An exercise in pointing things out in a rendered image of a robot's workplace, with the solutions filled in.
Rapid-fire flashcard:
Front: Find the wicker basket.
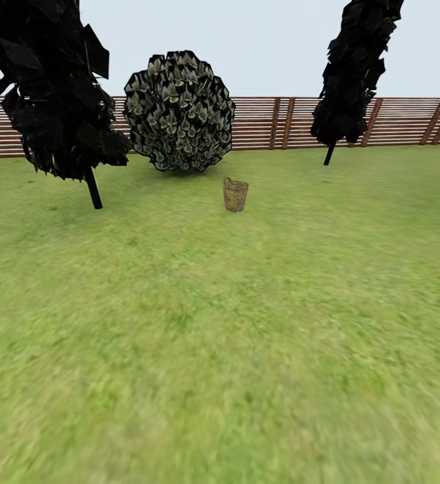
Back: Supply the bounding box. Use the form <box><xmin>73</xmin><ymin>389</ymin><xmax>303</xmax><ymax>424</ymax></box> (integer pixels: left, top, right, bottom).
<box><xmin>223</xmin><ymin>178</ymin><xmax>249</xmax><ymax>212</ymax></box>

